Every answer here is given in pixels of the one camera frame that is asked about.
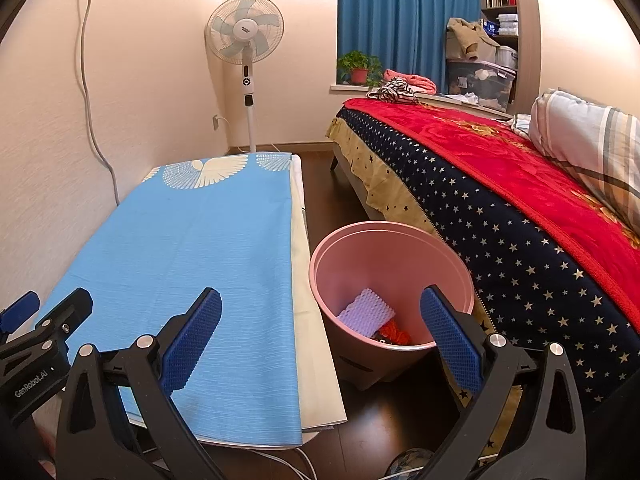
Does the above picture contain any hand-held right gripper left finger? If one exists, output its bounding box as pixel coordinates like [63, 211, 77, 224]
[52, 287, 223, 480]

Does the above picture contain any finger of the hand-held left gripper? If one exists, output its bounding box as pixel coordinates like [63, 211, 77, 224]
[35, 287, 94, 356]
[0, 291, 41, 333]

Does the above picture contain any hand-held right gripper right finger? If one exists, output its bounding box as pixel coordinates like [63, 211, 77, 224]
[419, 285, 588, 480]

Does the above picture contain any red plastic bag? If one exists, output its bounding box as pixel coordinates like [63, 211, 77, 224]
[375, 320, 413, 347]

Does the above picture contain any purple foam sheet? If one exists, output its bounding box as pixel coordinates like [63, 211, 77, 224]
[337, 287, 397, 336]

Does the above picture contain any pink trash bin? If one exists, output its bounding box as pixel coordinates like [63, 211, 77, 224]
[308, 220, 476, 392]

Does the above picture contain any blue bird-print cloth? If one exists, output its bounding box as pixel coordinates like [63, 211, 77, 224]
[35, 152, 306, 448]

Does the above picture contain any navy star-print bedspread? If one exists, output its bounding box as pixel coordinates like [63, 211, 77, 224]
[325, 105, 640, 461]

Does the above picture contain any red blanket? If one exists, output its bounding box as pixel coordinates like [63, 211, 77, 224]
[341, 96, 640, 331]

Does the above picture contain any plaid pillow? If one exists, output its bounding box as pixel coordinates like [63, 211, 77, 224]
[512, 89, 640, 233]

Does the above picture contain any black white striped cloth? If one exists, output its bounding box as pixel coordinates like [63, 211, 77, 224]
[367, 79, 421, 106]

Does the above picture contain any clear plastic storage box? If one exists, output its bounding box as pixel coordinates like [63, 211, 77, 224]
[445, 45, 518, 113]

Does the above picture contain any pink folded cloth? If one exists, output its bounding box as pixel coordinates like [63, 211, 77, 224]
[382, 69, 438, 95]

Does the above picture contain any potted green plant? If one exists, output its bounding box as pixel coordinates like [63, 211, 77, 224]
[337, 51, 385, 87]

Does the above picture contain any beige jacket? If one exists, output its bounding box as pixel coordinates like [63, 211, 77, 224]
[445, 16, 498, 63]

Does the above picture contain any white standing fan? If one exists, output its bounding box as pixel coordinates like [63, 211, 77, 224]
[204, 0, 286, 153]

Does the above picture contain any wooden bookshelf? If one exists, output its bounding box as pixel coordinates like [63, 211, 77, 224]
[477, 0, 538, 116]

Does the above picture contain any blue curtain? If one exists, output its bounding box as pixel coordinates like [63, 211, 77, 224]
[337, 0, 483, 93]

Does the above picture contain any white floor cable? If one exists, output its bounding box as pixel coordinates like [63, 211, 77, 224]
[250, 447, 321, 480]

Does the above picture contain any grey wall cable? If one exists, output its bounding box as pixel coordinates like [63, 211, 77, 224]
[77, 0, 121, 208]

